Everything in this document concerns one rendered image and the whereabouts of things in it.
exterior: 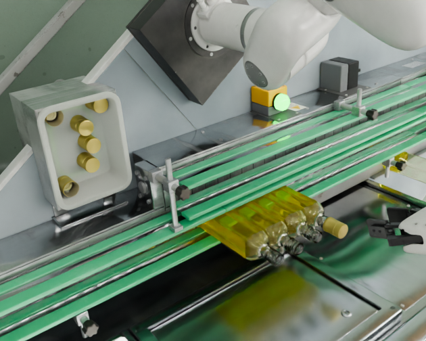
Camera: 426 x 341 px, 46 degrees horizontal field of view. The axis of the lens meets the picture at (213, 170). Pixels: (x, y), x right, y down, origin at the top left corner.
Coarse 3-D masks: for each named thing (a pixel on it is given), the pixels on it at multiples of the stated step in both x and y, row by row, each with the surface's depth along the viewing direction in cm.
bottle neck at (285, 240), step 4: (284, 236) 108; (288, 236) 108; (280, 240) 108; (284, 240) 107; (288, 240) 107; (292, 240) 107; (296, 240) 107; (280, 244) 108; (284, 244) 107; (288, 244) 106; (292, 244) 106; (296, 244) 105; (300, 244) 106; (288, 248) 107; (292, 248) 106; (296, 248) 105; (300, 248) 107; (292, 252) 106; (296, 252) 106; (300, 252) 107
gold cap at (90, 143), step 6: (78, 138) 107; (84, 138) 106; (90, 138) 105; (96, 138) 105; (78, 144) 108; (84, 144) 105; (90, 144) 105; (96, 144) 106; (90, 150) 105; (96, 150) 106
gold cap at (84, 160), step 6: (78, 156) 108; (84, 156) 108; (90, 156) 107; (78, 162) 108; (84, 162) 106; (90, 162) 106; (96, 162) 107; (84, 168) 107; (90, 168) 107; (96, 168) 108
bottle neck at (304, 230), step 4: (300, 224) 111; (304, 224) 111; (300, 228) 111; (304, 228) 110; (308, 228) 110; (312, 228) 110; (300, 232) 111; (304, 232) 110; (308, 232) 109; (312, 232) 108; (316, 232) 108; (320, 232) 109; (304, 236) 110; (308, 236) 109; (312, 236) 108; (316, 236) 110; (320, 236) 110; (312, 240) 108; (316, 240) 110; (320, 240) 110
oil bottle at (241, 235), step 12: (228, 216) 114; (204, 228) 118; (216, 228) 114; (228, 228) 110; (240, 228) 109; (252, 228) 109; (228, 240) 111; (240, 240) 107; (252, 240) 105; (264, 240) 106; (240, 252) 109; (252, 252) 106
